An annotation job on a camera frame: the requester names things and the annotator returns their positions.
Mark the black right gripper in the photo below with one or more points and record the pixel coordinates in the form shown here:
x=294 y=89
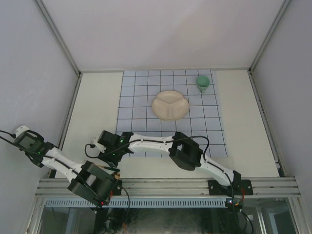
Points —
x=113 y=162

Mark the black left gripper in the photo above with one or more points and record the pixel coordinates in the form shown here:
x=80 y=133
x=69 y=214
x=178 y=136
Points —
x=39 y=139

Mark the gold fork green handle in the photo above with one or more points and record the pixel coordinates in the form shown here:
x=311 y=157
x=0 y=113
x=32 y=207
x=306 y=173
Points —
x=109 y=168

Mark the cream divided plate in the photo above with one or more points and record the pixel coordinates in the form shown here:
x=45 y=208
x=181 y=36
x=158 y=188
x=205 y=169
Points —
x=170 y=105

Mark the white black-grid tablecloth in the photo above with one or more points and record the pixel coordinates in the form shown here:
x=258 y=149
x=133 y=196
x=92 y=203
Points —
x=204 y=119

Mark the gold spoon green handle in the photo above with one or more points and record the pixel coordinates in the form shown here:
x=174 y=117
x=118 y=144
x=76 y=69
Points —
x=116 y=175

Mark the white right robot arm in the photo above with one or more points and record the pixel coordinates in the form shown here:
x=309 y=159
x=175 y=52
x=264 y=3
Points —
x=181 y=149

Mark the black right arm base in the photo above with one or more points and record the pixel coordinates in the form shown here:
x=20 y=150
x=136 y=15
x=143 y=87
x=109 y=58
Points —
x=244 y=187

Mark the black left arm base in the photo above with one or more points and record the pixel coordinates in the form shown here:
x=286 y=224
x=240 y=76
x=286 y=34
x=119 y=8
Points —
x=116 y=189

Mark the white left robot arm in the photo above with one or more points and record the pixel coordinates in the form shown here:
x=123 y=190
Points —
x=87 y=180

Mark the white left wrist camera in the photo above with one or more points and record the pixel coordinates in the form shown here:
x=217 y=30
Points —
x=21 y=130

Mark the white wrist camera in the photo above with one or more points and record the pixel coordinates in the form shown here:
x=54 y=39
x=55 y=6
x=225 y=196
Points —
x=21 y=130
x=98 y=145

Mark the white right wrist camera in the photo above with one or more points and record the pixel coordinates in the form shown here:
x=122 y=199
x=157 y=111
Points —
x=98 y=145

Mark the aluminium enclosure frame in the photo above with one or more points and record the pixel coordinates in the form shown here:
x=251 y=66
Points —
x=105 y=38

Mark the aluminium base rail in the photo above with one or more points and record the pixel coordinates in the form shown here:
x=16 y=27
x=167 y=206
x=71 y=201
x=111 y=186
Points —
x=177 y=187

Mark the blue slotted cable duct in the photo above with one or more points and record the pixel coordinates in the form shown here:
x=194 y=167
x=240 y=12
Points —
x=170 y=202

